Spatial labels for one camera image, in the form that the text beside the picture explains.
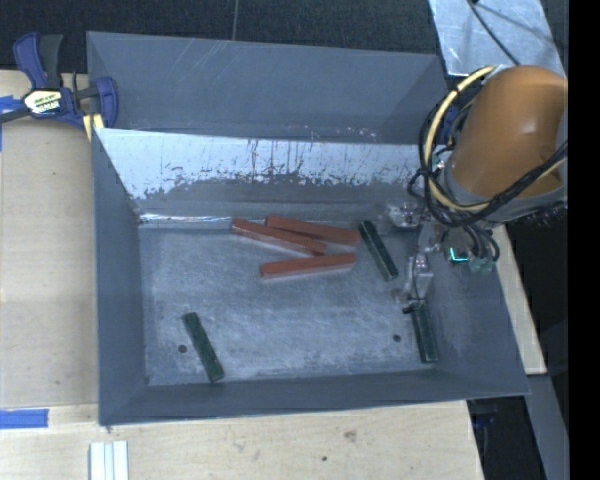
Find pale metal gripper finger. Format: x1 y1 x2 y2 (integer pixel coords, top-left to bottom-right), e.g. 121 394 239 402
387 204 424 230
402 254 435 315

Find dark green flat block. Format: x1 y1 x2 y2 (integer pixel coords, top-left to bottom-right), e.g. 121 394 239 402
408 302 440 365
181 311 226 384
357 220 400 283

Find red-brown flat block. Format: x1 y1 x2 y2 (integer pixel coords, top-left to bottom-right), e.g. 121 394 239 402
264 214 363 248
259 252 358 281
230 217 328 257

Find grey metal bin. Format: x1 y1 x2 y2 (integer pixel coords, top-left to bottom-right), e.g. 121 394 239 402
85 30 532 427

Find pale wood flat board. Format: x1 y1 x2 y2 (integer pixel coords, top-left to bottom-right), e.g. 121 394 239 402
0 117 101 411

